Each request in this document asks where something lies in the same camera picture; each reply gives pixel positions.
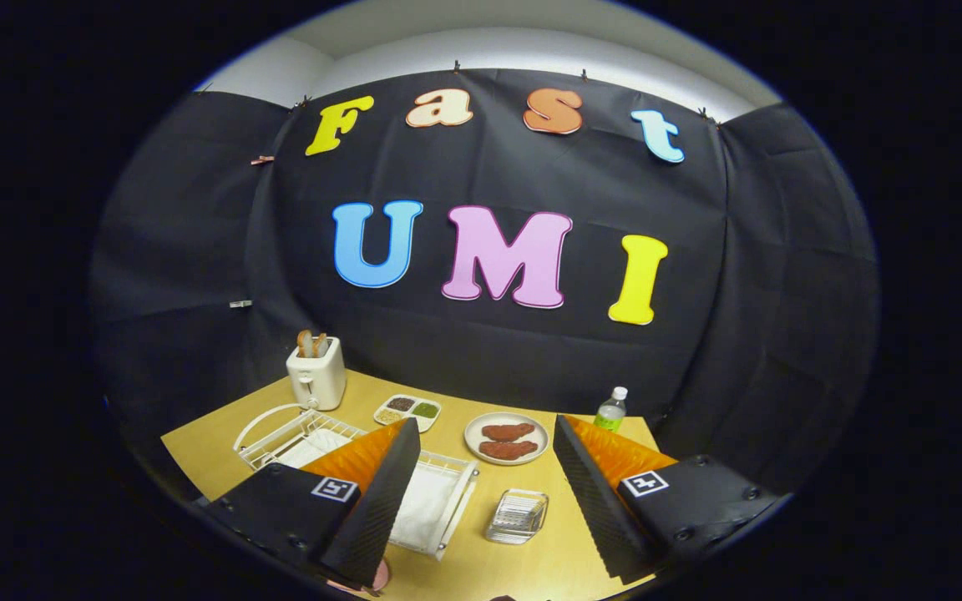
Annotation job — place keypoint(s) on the toasted bread slice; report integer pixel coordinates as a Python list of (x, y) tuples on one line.
[(305, 344), (321, 345)]

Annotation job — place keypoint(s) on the white drip tray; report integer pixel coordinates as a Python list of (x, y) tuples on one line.
[(427, 501)]

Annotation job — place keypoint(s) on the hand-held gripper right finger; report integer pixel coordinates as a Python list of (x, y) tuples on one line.
[(594, 509)]

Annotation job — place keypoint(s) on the pink plate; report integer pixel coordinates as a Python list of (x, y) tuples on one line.
[(381, 576)]

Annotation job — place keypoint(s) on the white divided condiment dish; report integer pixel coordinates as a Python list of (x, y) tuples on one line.
[(404, 416)]

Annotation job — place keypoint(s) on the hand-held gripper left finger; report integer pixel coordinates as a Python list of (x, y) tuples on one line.
[(377, 517)]

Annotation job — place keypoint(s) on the white toaster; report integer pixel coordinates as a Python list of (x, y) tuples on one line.
[(318, 380)]

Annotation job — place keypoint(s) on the brown meat steak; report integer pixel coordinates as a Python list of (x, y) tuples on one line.
[(508, 431), (508, 450)]

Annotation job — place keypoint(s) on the white round plate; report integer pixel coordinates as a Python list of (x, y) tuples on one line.
[(473, 438)]

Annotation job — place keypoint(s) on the black backdrop cloth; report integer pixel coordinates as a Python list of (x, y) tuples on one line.
[(489, 167)]

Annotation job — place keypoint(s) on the green-labelled drink bottle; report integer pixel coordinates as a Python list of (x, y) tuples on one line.
[(610, 413)]

